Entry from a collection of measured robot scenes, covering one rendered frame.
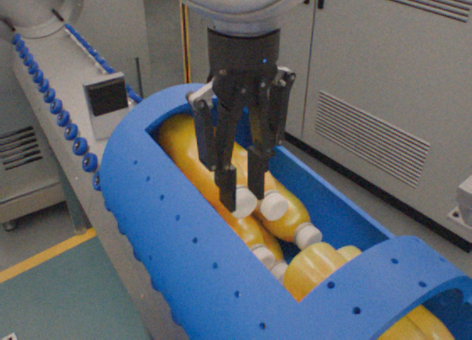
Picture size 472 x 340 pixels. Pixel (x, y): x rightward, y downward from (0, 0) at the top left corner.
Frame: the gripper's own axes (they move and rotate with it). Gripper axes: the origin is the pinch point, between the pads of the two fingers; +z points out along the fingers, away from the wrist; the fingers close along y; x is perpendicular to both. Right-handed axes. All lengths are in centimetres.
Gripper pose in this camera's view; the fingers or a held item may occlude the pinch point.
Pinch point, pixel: (242, 180)
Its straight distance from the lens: 56.8
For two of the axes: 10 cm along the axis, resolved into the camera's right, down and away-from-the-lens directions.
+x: 5.4, 4.9, -6.8
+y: -8.4, 3.2, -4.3
